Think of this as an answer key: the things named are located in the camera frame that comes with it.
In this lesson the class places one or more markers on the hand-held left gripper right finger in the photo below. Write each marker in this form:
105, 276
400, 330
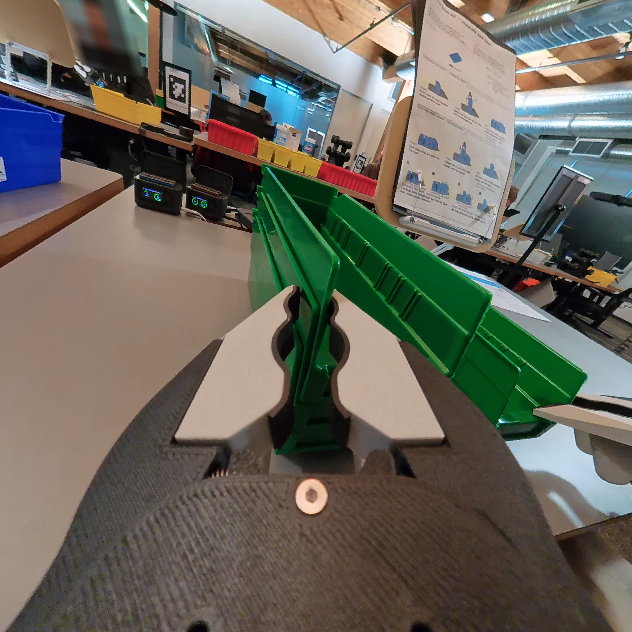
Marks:
390, 390

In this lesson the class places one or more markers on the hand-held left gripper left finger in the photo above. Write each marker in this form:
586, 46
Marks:
227, 390

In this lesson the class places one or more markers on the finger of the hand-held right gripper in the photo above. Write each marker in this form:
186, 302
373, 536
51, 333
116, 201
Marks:
617, 399
602, 422

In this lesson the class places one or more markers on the grey desk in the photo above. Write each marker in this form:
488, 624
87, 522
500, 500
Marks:
49, 197
123, 321

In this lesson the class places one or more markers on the white blue paper sheet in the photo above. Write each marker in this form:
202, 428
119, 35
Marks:
513, 296

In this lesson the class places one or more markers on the white document stand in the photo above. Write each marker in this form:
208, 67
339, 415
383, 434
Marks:
444, 228

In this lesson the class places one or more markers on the black charging case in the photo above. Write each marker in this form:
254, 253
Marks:
207, 202
158, 195

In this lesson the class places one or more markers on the monitor on black pole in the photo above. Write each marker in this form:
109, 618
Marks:
555, 205

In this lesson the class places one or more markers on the red plastic bin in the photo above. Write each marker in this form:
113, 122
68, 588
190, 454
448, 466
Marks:
232, 138
345, 180

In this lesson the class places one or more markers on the small yellow bin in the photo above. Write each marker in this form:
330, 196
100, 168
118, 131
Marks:
313, 167
299, 162
283, 157
266, 150

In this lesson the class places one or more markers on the black dumbbell set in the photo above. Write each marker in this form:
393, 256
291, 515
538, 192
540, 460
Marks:
340, 150

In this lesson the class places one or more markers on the black flat devices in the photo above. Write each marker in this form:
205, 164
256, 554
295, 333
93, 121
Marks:
165, 132

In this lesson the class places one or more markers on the printed instruction sheet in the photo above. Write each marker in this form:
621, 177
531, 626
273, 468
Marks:
459, 123

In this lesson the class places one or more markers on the yellow plastic bin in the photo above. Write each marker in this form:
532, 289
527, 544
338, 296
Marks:
123, 106

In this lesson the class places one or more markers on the black white marker sign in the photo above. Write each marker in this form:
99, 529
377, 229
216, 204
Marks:
177, 89

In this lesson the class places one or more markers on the blue plastic bin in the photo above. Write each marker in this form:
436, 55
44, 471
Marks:
24, 143

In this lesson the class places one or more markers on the silver ventilation duct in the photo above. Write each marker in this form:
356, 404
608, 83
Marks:
568, 103
568, 19

